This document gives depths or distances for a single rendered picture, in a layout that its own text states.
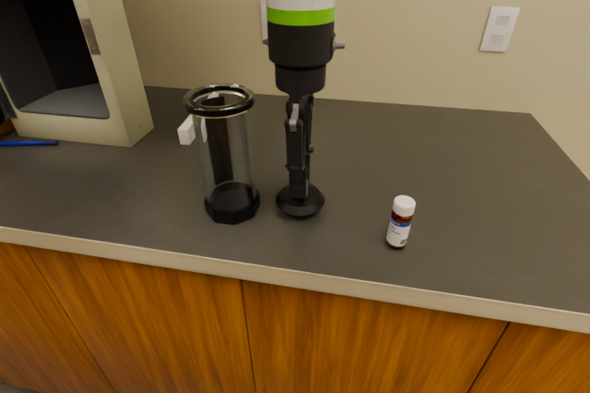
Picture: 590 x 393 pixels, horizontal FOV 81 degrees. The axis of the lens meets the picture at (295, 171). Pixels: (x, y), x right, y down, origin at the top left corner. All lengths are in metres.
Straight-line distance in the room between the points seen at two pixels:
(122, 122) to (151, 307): 0.42
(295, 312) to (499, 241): 0.38
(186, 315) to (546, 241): 0.69
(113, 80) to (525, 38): 1.05
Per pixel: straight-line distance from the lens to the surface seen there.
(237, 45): 1.19
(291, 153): 0.53
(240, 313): 0.75
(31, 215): 0.82
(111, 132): 0.95
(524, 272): 0.66
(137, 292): 0.82
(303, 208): 0.62
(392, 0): 1.10
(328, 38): 0.50
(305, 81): 0.50
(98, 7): 0.87
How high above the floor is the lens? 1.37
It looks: 34 degrees down
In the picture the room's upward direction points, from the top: straight up
